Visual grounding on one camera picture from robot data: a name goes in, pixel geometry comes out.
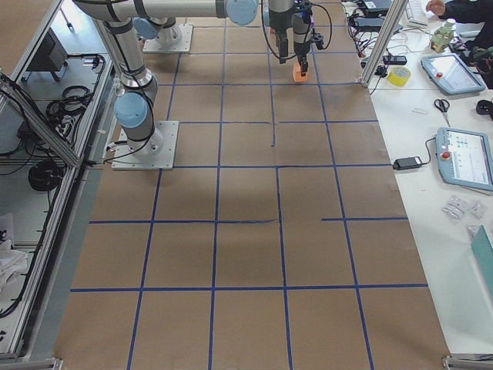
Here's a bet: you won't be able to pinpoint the orange foam block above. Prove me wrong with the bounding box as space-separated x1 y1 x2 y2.
292 62 309 82

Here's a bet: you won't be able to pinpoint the person hand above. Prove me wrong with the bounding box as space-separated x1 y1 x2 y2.
425 0 446 16

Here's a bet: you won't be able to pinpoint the yellow tape roll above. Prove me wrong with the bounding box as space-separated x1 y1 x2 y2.
388 66 411 87

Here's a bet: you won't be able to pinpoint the green toy figure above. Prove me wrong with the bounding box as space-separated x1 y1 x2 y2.
430 18 456 53

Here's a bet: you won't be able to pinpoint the teach pendant near scissors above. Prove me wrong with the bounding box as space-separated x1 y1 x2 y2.
421 54 485 95

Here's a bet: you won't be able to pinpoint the black power adapter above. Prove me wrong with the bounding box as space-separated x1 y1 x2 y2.
392 156 423 170

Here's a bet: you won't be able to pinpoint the brown paper mat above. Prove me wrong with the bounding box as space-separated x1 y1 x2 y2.
54 1 448 369

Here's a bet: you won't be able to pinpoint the teach pendant with red button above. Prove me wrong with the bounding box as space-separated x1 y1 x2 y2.
435 127 492 192

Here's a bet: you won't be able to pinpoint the plastic bag of screws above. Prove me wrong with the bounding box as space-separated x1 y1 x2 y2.
441 195 470 222

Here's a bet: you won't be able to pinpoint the black control box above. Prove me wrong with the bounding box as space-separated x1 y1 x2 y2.
26 28 68 82

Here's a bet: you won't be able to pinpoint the teal board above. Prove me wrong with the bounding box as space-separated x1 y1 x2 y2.
471 226 493 294

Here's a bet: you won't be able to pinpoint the aluminium frame post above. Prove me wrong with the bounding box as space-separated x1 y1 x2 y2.
361 0 407 87

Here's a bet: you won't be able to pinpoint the black handled scissors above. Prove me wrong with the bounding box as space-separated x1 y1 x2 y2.
434 99 451 127

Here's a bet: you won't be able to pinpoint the coiled black cables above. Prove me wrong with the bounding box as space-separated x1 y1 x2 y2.
28 158 63 193

